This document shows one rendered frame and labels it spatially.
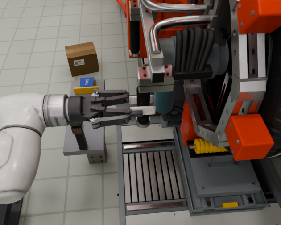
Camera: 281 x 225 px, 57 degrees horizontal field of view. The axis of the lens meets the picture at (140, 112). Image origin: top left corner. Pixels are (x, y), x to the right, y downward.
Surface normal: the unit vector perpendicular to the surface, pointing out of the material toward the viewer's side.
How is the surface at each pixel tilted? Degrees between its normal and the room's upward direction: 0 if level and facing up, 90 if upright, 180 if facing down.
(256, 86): 45
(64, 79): 0
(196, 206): 0
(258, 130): 0
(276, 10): 35
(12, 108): 11
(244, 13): 90
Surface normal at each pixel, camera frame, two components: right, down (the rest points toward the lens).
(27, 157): 0.81, -0.37
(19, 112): 0.12, -0.51
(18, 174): 0.67, -0.26
